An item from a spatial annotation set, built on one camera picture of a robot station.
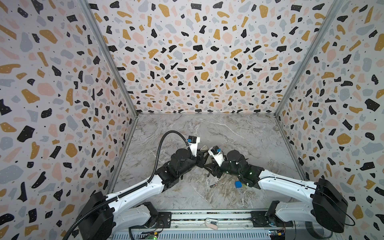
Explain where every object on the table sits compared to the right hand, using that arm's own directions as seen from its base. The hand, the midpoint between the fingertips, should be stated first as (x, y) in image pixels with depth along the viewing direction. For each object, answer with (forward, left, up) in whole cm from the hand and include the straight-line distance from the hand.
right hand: (204, 161), depth 76 cm
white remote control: (0, -2, +2) cm, 3 cm away
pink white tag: (-25, -4, -15) cm, 29 cm away
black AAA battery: (-7, -4, -18) cm, 19 cm away
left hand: (+3, -2, +7) cm, 8 cm away
